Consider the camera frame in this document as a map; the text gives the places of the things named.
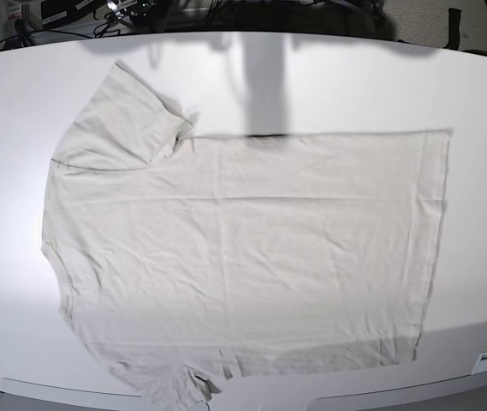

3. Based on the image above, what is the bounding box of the light grey T-shirt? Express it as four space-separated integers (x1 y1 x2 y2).
42 64 452 410

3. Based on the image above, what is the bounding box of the black cable bundle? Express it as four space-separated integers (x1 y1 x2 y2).
92 0 158 38

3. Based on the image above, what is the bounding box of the black strap on floor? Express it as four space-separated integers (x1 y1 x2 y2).
442 7 461 50

